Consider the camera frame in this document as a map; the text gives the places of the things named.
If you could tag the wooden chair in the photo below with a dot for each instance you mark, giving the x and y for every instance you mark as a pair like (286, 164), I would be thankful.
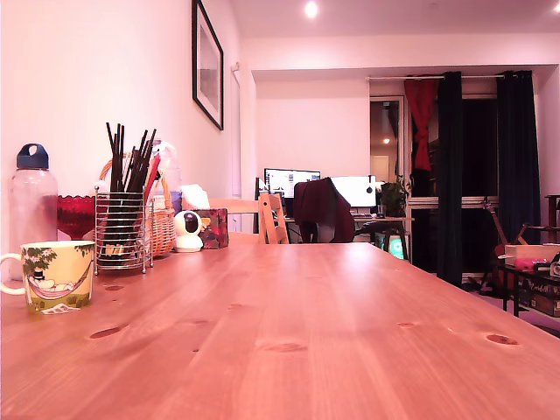
(273, 219)

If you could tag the computer monitor with windows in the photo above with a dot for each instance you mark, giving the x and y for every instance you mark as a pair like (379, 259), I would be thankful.
(286, 182)

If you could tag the dark red jacket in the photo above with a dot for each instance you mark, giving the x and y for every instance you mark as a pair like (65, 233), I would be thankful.
(321, 202)

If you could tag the grey office chair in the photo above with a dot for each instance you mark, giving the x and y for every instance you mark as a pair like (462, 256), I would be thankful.
(326, 233)

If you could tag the floral tissue box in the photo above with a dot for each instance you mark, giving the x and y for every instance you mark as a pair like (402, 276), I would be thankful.
(214, 228)

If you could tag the computer monitor white screen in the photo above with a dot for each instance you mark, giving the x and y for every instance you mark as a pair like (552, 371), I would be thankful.
(352, 191)

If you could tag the white tissue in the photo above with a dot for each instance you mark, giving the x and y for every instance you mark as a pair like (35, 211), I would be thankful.
(194, 195)

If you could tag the black headphones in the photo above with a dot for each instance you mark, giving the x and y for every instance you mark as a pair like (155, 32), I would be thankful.
(369, 190)

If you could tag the large clear water bottle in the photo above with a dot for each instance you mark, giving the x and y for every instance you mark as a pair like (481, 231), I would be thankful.
(172, 176)

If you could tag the potted green plant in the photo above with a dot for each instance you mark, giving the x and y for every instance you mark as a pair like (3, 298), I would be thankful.
(393, 198)

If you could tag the wicker basket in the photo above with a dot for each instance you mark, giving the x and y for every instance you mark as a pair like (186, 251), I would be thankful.
(162, 233)

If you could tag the computer case with glowing fan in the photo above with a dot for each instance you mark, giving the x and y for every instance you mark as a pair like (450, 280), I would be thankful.
(395, 248)

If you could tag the red utensil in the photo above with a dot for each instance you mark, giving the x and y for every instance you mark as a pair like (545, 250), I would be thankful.
(153, 176)

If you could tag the black framed picture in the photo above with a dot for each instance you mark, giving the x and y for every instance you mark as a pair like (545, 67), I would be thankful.
(207, 66)

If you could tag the narrow dark curtain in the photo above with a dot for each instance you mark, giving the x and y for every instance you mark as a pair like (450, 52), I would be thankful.
(450, 176)

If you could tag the round ceiling light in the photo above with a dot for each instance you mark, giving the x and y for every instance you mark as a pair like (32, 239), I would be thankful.
(311, 9)

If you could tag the red glass goblet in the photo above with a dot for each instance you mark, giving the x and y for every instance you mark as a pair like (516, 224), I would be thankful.
(75, 215)

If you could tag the acoustic guitar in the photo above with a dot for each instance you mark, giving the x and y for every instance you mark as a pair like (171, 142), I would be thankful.
(500, 254)

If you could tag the yellow illustrated mug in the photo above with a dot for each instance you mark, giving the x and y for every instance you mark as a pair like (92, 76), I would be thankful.
(61, 267)

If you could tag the curtain rod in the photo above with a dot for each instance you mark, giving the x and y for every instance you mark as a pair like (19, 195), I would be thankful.
(478, 77)

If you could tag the wooden stand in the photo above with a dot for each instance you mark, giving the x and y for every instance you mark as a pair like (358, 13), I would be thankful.
(522, 233)

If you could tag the wide dark curtain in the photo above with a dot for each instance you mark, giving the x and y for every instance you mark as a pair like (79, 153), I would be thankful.
(517, 154)

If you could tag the clear bottle with blue cap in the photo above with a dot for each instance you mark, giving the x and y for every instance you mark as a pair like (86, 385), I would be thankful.
(32, 210)

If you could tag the pale wooden box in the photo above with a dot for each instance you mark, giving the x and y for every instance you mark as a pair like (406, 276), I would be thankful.
(526, 252)

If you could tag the pink object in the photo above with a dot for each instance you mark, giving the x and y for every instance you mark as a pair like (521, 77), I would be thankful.
(524, 264)

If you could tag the black side table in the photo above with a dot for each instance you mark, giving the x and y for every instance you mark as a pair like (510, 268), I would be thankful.
(516, 303)

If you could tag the dark wooden shelf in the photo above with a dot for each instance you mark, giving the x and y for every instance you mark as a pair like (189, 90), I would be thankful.
(553, 211)

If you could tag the dark board game box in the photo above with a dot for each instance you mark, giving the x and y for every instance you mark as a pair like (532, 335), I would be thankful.
(543, 298)

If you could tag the black and white gadget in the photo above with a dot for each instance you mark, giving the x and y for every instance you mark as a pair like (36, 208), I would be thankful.
(555, 268)

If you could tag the white wall pipe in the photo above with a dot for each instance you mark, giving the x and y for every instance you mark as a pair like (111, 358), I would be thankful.
(236, 132)

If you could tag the small white round camera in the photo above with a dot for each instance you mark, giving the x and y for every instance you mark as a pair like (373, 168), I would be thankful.
(184, 239)

